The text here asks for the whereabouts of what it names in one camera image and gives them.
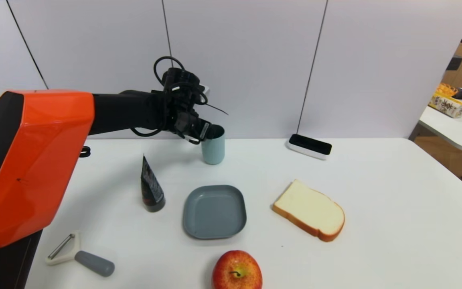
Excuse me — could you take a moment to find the pale teal plastic cup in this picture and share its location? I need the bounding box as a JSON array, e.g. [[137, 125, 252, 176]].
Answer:
[[201, 124, 226, 165]]

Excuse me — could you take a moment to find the black white flat device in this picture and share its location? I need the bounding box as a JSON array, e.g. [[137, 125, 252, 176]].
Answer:
[[287, 134, 332, 161]]

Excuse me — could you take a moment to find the cream peeler with grey handle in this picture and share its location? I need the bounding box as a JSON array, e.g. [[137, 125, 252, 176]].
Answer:
[[46, 231, 116, 277]]

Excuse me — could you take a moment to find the orange snack pack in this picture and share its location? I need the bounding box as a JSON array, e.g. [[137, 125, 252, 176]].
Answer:
[[436, 82, 459, 98]]

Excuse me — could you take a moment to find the grey-blue square dish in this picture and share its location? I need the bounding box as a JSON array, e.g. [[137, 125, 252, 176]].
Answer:
[[182, 185, 247, 240]]

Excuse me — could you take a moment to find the white side table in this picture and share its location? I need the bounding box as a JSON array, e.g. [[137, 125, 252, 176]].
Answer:
[[409, 105, 462, 154]]

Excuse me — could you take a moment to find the yellow printed box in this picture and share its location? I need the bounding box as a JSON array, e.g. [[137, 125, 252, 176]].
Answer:
[[428, 92, 462, 119]]

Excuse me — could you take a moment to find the red apple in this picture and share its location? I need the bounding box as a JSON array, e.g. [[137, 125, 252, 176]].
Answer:
[[212, 250, 263, 289]]

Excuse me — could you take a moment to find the black red cosmetic tube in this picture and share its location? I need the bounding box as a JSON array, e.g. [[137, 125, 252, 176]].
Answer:
[[140, 154, 166, 213]]

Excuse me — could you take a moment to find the white bread slice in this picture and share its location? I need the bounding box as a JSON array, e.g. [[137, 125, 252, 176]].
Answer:
[[272, 179, 345, 242]]

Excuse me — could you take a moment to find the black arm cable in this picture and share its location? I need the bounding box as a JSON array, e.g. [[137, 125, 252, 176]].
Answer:
[[153, 56, 186, 85]]

